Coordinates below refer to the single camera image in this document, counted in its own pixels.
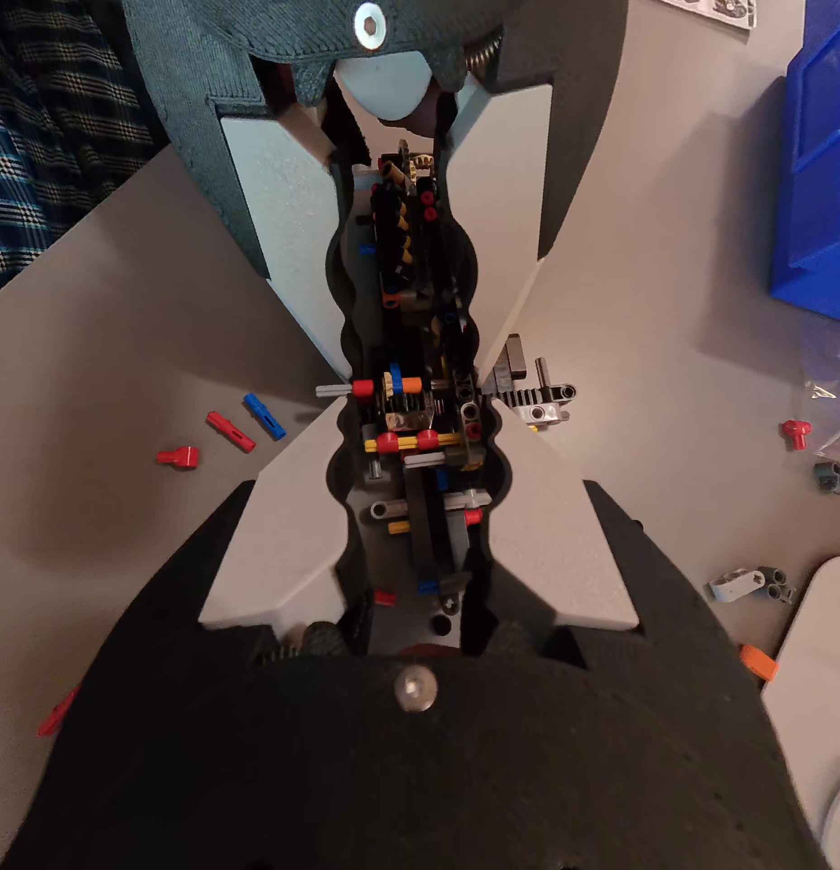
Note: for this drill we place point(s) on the small red lego pin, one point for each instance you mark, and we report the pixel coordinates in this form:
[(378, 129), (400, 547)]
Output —
[(384, 598)]

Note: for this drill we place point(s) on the clear plastic parts bag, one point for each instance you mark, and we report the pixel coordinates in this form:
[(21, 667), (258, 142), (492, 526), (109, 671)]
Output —
[(834, 380)]

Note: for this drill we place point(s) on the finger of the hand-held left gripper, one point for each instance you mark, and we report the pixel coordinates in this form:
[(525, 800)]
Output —
[(277, 224), (508, 204)]

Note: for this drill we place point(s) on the long blue lego pin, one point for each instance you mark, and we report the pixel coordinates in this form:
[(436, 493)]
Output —
[(264, 415)]

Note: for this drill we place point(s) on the lego instruction booklet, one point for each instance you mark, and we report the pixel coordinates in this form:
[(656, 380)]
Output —
[(719, 10)]

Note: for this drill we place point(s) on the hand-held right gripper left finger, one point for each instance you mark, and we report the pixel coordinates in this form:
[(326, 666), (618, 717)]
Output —
[(284, 537)]

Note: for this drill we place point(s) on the person's left hand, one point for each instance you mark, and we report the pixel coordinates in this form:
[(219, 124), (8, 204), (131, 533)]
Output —
[(424, 115)]

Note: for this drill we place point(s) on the light grey lego beam connector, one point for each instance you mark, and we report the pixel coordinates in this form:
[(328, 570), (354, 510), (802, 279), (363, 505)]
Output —
[(739, 584)]

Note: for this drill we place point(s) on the blue plastic bin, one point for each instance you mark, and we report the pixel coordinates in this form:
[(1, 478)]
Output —
[(821, 204)]

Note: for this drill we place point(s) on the long red lego pin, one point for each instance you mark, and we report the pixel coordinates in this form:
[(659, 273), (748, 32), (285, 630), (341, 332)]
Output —
[(230, 431)]

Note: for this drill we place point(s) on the black round lego bush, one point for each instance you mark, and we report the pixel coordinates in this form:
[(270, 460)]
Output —
[(442, 624)]

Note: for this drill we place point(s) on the dark grey lego connector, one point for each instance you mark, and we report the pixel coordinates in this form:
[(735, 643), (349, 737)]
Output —
[(834, 477)]

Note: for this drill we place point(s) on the white rounded placemat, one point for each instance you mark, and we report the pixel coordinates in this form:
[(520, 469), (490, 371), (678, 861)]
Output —
[(814, 680)]

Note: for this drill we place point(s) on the person's plaid pants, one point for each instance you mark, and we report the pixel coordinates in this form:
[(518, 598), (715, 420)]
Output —
[(46, 136)]

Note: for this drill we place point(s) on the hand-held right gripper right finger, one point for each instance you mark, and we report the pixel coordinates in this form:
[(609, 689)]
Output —
[(563, 550)]

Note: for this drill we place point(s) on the red lego axle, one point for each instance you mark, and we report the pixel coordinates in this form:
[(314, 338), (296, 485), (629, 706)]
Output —
[(56, 713)]

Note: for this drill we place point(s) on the multicoloured lego technic assembly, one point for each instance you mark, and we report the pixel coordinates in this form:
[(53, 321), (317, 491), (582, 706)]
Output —
[(420, 408)]

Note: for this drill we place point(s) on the red lego axle connector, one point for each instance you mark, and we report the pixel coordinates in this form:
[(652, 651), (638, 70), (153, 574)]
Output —
[(796, 433)]

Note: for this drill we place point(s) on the orange lego piece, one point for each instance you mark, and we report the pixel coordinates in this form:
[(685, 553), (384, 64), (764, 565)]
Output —
[(758, 663)]

